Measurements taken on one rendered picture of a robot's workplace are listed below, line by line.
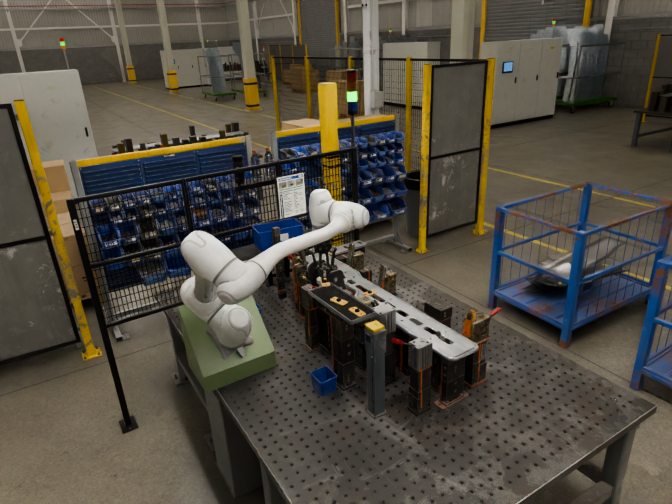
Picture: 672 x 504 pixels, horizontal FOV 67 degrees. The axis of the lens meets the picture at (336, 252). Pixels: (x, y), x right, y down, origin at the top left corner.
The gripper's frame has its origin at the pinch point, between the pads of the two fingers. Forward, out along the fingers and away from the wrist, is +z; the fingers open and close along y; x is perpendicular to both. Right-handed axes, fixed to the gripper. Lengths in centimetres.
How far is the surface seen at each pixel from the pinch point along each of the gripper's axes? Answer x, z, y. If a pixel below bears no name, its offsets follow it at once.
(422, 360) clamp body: -40, 26, 36
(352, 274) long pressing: 49, 26, 21
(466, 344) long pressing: -34, 25, 58
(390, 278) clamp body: 34, 23, 40
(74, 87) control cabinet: 629, -50, -296
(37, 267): 149, 42, -195
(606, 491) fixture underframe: -57, 102, 123
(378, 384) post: -38, 38, 17
